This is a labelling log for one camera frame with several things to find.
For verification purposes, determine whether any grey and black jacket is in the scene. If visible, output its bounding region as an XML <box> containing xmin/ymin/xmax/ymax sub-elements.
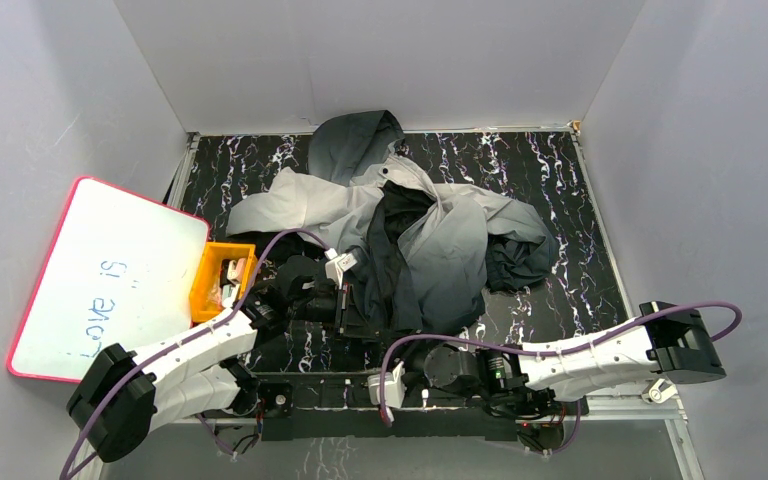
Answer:
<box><xmin>226</xmin><ymin>110</ymin><xmax>559</xmax><ymax>335</ymax></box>

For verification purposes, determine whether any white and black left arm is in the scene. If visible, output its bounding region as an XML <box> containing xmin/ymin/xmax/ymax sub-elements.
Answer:
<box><xmin>67</xmin><ymin>250</ymin><xmax>367</xmax><ymax>463</ymax></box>

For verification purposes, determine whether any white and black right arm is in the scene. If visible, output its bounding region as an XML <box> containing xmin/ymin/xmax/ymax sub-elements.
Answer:
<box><xmin>379</xmin><ymin>301</ymin><xmax>743</xmax><ymax>414</ymax></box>

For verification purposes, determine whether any orange plastic bin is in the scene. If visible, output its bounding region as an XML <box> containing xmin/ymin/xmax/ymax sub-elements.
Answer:
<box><xmin>188</xmin><ymin>242</ymin><xmax>257</xmax><ymax>324</ymax></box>

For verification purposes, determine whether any pink framed whiteboard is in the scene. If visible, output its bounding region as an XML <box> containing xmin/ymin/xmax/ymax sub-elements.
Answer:
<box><xmin>6</xmin><ymin>176</ymin><xmax>210</xmax><ymax>382</ymax></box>

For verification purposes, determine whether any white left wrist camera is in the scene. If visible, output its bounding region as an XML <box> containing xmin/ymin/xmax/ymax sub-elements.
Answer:
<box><xmin>324</xmin><ymin>248</ymin><xmax>361</xmax><ymax>289</ymax></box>

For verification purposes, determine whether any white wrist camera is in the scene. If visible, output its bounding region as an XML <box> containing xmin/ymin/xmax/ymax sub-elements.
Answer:
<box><xmin>367</xmin><ymin>362</ymin><xmax>406</xmax><ymax>426</ymax></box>
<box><xmin>324</xmin><ymin>248</ymin><xmax>361</xmax><ymax>289</ymax></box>

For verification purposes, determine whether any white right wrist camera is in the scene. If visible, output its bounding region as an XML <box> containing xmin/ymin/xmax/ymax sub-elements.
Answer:
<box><xmin>367</xmin><ymin>362</ymin><xmax>406</xmax><ymax>426</ymax></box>

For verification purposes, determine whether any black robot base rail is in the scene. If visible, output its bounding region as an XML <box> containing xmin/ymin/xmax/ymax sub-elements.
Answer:
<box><xmin>195</xmin><ymin>372</ymin><xmax>591</xmax><ymax>458</ymax></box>

